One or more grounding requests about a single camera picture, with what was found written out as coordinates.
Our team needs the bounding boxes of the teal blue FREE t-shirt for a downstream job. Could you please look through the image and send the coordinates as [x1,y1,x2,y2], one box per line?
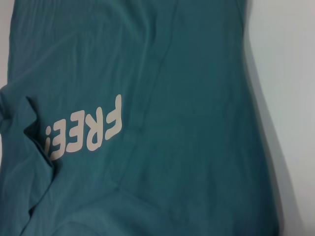
[0,0,281,236]

